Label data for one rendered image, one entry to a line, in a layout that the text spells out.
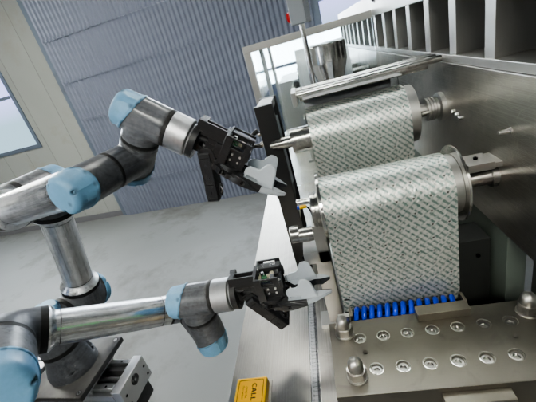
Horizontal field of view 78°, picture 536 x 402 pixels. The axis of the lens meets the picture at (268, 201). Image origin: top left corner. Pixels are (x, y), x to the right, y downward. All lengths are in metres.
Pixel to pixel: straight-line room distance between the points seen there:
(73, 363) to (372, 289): 0.93
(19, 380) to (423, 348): 0.67
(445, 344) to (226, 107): 3.49
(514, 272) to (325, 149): 0.47
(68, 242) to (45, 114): 4.13
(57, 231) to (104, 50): 3.47
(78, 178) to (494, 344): 0.76
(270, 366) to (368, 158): 0.56
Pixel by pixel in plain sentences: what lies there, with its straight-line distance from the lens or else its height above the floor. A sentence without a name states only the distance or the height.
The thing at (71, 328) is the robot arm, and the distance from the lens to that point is 0.86.
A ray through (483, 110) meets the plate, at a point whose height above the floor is 1.36.
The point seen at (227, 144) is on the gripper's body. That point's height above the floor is 1.43.
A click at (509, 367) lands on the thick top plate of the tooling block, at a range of 0.70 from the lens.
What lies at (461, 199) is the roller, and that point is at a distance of 0.69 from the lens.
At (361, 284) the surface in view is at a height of 1.09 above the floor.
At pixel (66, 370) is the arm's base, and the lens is 1.29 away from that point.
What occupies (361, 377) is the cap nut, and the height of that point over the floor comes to 1.05.
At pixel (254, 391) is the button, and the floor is 0.92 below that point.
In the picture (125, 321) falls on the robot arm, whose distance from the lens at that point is 0.88.
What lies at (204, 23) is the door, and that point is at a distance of 3.88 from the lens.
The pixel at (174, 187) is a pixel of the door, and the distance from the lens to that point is 4.50.
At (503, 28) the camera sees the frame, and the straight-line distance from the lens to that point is 0.73.
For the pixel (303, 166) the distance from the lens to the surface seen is 1.70.
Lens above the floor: 1.57
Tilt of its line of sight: 24 degrees down
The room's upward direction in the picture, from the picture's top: 16 degrees counter-clockwise
